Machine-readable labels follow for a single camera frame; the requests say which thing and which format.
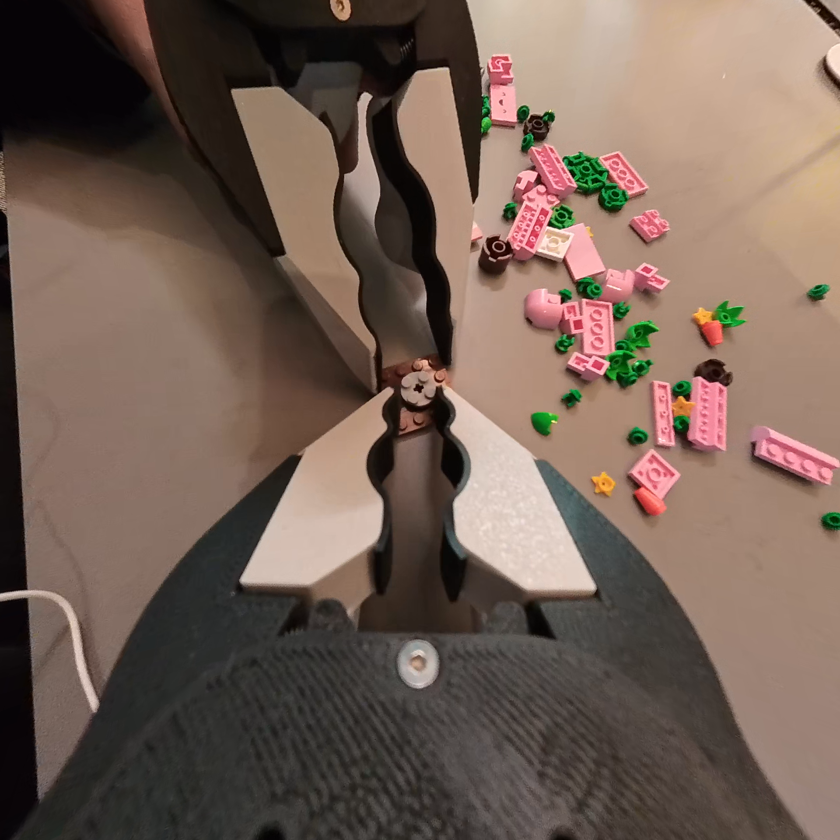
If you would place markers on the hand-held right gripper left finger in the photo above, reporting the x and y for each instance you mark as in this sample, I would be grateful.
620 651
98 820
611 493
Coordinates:
315 525

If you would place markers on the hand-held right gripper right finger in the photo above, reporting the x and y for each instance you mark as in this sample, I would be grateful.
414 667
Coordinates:
518 525

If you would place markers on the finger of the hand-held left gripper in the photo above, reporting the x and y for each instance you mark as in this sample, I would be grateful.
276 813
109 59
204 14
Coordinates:
295 197
446 164

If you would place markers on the grey round toy plate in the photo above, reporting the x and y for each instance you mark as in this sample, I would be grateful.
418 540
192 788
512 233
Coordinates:
410 397

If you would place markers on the brown square toy plate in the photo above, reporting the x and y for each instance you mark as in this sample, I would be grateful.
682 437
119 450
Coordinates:
397 377

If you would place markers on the dark brown round toy plate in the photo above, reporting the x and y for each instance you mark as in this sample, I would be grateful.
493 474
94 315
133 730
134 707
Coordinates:
712 371
537 126

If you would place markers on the reddish brown round toy brick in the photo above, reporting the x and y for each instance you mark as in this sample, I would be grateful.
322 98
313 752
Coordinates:
495 256

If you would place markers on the coral toy cone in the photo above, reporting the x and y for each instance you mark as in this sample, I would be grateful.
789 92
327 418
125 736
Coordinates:
712 333
649 503

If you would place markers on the cream square toy plate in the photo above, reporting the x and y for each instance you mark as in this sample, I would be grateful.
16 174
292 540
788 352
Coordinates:
554 244

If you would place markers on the pile of pink toy bricks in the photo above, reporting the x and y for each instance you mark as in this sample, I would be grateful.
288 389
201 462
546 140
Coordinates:
598 328

